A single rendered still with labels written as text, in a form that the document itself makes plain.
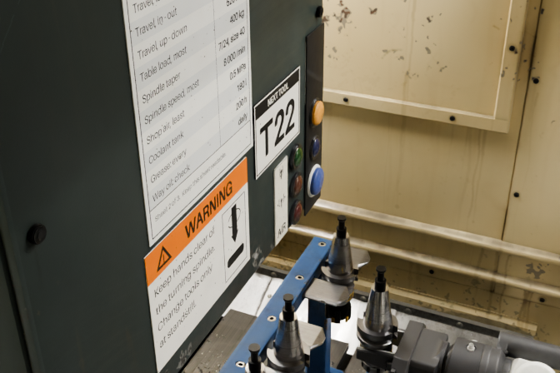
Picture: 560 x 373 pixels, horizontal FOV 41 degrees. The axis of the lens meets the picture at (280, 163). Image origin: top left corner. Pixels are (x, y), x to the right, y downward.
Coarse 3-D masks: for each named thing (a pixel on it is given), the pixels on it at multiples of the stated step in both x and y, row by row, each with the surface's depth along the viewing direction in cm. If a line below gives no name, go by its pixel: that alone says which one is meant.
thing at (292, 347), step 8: (280, 320) 106; (296, 320) 106; (280, 328) 107; (288, 328) 106; (296, 328) 107; (280, 336) 107; (288, 336) 107; (296, 336) 107; (280, 344) 108; (288, 344) 107; (296, 344) 108; (280, 352) 108; (288, 352) 108; (296, 352) 108; (280, 360) 108; (288, 360) 108; (296, 360) 108
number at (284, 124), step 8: (296, 88) 70; (288, 96) 69; (296, 96) 70; (280, 104) 67; (288, 104) 69; (296, 104) 71; (280, 112) 68; (288, 112) 70; (296, 112) 71; (280, 120) 68; (288, 120) 70; (296, 120) 72; (280, 128) 68; (288, 128) 70; (296, 128) 72; (280, 136) 69; (288, 136) 71; (280, 144) 69
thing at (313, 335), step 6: (300, 324) 117; (306, 324) 117; (300, 330) 116; (306, 330) 116; (312, 330) 116; (318, 330) 115; (306, 336) 114; (312, 336) 114; (318, 336) 114; (324, 336) 114; (306, 342) 113; (312, 342) 113; (318, 342) 113; (312, 348) 112
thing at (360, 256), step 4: (352, 248) 134; (356, 248) 134; (352, 252) 133; (356, 252) 133; (360, 252) 133; (364, 252) 133; (328, 256) 132; (352, 256) 132; (356, 256) 132; (360, 256) 132; (364, 256) 132; (368, 256) 132; (352, 260) 131; (356, 260) 131; (360, 260) 131; (364, 260) 131; (368, 260) 131; (360, 264) 130; (364, 264) 130
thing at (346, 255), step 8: (336, 240) 124; (344, 240) 123; (336, 248) 124; (344, 248) 124; (336, 256) 125; (344, 256) 125; (328, 264) 127; (336, 264) 125; (344, 264) 125; (336, 272) 126; (344, 272) 126
